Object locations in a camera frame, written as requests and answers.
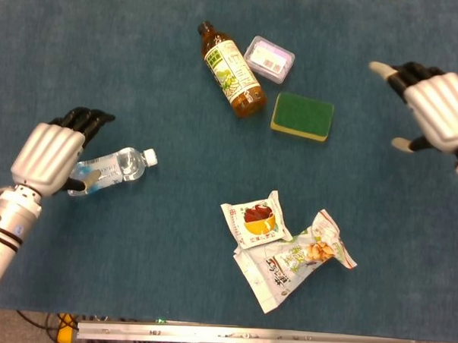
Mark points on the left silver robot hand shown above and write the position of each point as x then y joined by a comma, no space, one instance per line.
47,156

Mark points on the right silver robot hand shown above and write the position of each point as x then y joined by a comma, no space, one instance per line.
441,108

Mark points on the clear water bottle white cap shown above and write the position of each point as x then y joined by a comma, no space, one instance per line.
126,167

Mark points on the green and yellow sponge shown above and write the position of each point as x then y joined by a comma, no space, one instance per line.
301,115

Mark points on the clear plastic box with label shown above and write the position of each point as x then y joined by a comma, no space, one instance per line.
268,59

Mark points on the brown tea bottle green label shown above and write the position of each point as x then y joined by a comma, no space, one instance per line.
229,69

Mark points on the small white snack packet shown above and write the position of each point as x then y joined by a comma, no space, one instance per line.
257,220

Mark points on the large white snack bag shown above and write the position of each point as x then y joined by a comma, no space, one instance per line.
285,272

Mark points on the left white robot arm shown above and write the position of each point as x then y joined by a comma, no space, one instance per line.
2,237

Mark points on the blue felt table cover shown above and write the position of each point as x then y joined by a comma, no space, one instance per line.
134,251

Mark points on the yellow plastic part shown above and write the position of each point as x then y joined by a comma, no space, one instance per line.
65,329

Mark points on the aluminium rail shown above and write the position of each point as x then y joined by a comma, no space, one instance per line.
244,336

